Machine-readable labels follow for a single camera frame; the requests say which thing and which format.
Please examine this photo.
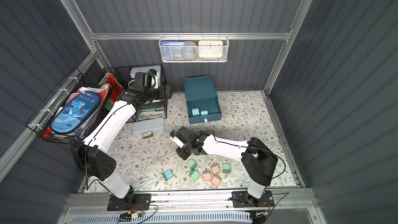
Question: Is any green plug right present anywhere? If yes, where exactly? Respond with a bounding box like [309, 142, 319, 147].
[222, 163, 231, 174]

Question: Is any red patterned bag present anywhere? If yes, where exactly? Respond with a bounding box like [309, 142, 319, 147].
[97, 73, 123, 111]

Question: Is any green plug lower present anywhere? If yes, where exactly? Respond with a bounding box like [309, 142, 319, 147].
[189, 169, 201, 181]

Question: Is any pink plug top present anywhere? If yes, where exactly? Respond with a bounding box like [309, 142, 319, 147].
[210, 164, 221, 174]

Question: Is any pink plug left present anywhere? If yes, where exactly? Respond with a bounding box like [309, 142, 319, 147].
[203, 171, 211, 181]

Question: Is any teal plug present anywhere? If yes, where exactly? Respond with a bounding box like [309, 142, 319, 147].
[191, 107, 200, 116]
[200, 110, 208, 116]
[162, 170, 174, 181]

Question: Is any light blue flat case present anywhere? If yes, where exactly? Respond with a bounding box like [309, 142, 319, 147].
[132, 118, 165, 135]

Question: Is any blue book in basket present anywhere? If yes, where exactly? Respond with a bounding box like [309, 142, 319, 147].
[159, 40, 185, 61]

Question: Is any black wire side basket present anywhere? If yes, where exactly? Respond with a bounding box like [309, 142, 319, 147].
[26, 69, 110, 144]

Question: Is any teal drawer cabinet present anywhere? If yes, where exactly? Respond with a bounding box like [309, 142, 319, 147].
[183, 76, 222, 124]

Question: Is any pink plug bottom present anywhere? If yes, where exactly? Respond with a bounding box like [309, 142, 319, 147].
[211, 175, 222, 187]

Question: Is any pink plug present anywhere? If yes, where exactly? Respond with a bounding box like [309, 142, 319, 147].
[210, 164, 221, 174]
[203, 171, 211, 181]
[211, 175, 222, 187]

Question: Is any green plug upper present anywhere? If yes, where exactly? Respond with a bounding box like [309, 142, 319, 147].
[187, 159, 198, 170]

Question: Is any grey plastic box lid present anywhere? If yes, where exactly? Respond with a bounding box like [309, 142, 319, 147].
[130, 65, 161, 79]

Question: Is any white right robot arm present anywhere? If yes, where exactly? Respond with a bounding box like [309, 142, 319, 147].
[170, 127, 287, 207]

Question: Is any green plug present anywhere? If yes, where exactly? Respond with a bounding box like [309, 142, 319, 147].
[222, 163, 231, 174]
[189, 169, 201, 181]
[187, 159, 198, 170]

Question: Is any black wire floor crate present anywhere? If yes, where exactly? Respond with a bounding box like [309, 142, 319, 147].
[103, 64, 168, 123]

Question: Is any grey tape roll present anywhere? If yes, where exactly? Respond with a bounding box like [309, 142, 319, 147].
[181, 41, 198, 61]

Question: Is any blue dinosaur pencil case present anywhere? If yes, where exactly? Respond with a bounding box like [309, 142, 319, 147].
[50, 91, 101, 135]

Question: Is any yellow alarm clock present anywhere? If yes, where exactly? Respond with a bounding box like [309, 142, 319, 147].
[198, 40, 224, 59]

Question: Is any white wire wall basket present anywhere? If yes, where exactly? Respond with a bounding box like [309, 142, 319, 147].
[158, 36, 230, 63]

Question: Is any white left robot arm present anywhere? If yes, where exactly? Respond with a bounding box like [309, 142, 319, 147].
[71, 65, 172, 211]

